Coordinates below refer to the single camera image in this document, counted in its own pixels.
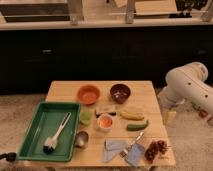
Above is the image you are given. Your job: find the metal spatula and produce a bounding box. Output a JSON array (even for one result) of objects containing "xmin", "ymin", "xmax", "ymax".
[{"xmin": 119, "ymin": 131, "xmax": 144, "ymax": 158}]

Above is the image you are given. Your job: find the small white orange cup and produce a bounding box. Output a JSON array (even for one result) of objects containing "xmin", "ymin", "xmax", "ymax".
[{"xmin": 97, "ymin": 114, "xmax": 113, "ymax": 132}]

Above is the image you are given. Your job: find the yellow banana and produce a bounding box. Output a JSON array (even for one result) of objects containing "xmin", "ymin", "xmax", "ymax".
[{"xmin": 120, "ymin": 111, "xmax": 144, "ymax": 121}]

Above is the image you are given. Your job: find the tan sponge block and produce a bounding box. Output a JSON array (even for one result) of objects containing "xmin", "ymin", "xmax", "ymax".
[{"xmin": 95, "ymin": 105, "xmax": 116, "ymax": 117}]

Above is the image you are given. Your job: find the green plastic tray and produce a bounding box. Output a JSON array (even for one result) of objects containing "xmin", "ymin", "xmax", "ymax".
[{"xmin": 18, "ymin": 102, "xmax": 81, "ymax": 162}]

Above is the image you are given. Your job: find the orange bowl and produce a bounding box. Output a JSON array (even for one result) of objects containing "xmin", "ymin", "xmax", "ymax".
[{"xmin": 77, "ymin": 85, "xmax": 100, "ymax": 105}]

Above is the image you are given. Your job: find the red grape bunch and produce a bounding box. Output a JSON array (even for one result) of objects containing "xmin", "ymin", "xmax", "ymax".
[{"xmin": 145, "ymin": 140, "xmax": 167, "ymax": 163}]

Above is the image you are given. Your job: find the light green cup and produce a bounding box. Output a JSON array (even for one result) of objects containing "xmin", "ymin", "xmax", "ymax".
[{"xmin": 79, "ymin": 110, "xmax": 92, "ymax": 125}]

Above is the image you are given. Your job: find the black cabinet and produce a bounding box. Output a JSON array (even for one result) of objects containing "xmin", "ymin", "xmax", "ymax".
[{"xmin": 0, "ymin": 26, "xmax": 213, "ymax": 94}]

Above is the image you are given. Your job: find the wooden table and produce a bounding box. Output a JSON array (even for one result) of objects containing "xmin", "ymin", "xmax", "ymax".
[{"xmin": 24, "ymin": 81, "xmax": 176, "ymax": 168}]

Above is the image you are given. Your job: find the blue sponge pad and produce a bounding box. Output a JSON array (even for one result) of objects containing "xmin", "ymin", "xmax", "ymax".
[{"xmin": 125, "ymin": 143, "xmax": 145, "ymax": 167}]

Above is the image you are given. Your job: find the metal measuring cup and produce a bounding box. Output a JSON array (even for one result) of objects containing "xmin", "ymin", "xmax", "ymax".
[{"xmin": 75, "ymin": 131, "xmax": 89, "ymax": 148}]

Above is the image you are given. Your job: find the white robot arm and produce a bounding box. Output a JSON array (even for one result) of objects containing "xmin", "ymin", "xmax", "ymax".
[{"xmin": 158, "ymin": 62, "xmax": 213, "ymax": 127}]

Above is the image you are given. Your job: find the black object at corner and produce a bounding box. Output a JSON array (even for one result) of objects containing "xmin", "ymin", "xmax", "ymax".
[{"xmin": 0, "ymin": 152, "xmax": 16, "ymax": 162}]

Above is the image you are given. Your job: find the blue cloth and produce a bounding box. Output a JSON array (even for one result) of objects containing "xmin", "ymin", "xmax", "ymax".
[{"xmin": 102, "ymin": 139, "xmax": 127, "ymax": 163}]

